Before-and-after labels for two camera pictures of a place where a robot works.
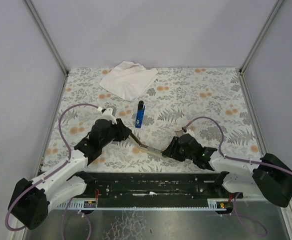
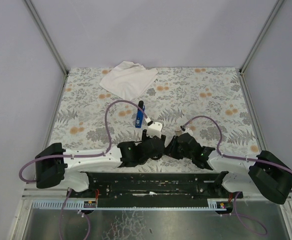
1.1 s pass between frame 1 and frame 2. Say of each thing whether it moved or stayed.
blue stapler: stayed
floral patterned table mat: stayed
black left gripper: moved
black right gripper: stayed
